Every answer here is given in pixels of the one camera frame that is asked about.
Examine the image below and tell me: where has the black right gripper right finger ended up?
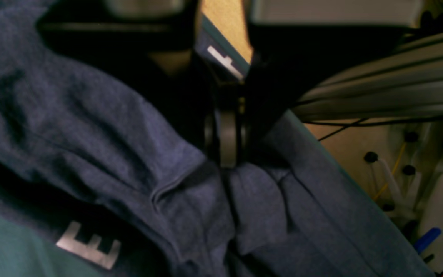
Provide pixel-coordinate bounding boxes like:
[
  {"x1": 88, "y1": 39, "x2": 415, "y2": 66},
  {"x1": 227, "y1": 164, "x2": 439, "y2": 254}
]
[{"x1": 221, "y1": 0, "x2": 422, "y2": 168}]

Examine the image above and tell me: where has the blue black clamp top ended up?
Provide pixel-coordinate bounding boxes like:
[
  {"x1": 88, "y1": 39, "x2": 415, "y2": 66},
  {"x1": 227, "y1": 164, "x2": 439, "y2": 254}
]
[{"x1": 413, "y1": 227, "x2": 442, "y2": 255}]

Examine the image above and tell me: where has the blue-grey T-shirt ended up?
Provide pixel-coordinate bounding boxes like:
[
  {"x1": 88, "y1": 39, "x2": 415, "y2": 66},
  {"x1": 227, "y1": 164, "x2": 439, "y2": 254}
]
[{"x1": 0, "y1": 0, "x2": 435, "y2": 277}]

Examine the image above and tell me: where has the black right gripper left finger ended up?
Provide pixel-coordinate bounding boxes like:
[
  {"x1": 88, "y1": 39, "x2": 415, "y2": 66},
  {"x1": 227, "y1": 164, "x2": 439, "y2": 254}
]
[{"x1": 37, "y1": 0, "x2": 220, "y2": 164}]

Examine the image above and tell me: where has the aluminium frame rail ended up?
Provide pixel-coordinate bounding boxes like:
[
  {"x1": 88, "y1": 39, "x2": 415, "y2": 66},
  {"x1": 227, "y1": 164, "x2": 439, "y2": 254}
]
[{"x1": 292, "y1": 33, "x2": 443, "y2": 121}]

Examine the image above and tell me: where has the teal table cloth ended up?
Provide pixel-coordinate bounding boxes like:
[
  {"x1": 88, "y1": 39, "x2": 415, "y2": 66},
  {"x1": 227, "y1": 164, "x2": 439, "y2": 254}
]
[{"x1": 0, "y1": 12, "x2": 399, "y2": 277}]

